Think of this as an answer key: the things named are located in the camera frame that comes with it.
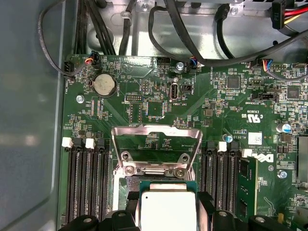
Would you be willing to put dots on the green RAM stick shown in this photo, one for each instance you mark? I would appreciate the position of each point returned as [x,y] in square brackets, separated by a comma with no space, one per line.
[246,192]

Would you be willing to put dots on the black PC case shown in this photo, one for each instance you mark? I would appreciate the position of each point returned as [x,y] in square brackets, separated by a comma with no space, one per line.
[29,96]

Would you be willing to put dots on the silver CPU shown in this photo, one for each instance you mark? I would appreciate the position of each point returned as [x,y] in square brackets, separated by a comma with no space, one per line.
[168,211]

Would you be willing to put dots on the green motherboard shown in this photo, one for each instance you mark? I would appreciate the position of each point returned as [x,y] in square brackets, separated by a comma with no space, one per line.
[216,115]

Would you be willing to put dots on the metal locking lever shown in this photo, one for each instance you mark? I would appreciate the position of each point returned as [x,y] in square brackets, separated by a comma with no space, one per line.
[154,171]

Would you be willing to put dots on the RAM slot white latches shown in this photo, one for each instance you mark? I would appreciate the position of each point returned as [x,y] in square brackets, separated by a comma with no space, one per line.
[89,143]
[222,146]
[67,142]
[246,153]

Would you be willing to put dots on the CPU socket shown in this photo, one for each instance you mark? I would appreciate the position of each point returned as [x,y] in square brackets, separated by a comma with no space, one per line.
[132,184]

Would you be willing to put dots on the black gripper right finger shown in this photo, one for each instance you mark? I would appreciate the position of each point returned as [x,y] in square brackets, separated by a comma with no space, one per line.
[226,221]

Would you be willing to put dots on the black power connector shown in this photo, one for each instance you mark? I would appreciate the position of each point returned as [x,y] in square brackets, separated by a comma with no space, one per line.
[279,14]

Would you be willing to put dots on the silver coin battery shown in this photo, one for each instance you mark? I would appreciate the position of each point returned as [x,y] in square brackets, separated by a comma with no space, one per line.
[104,84]

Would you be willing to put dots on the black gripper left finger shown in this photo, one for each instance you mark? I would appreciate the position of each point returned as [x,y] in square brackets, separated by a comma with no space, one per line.
[115,221]

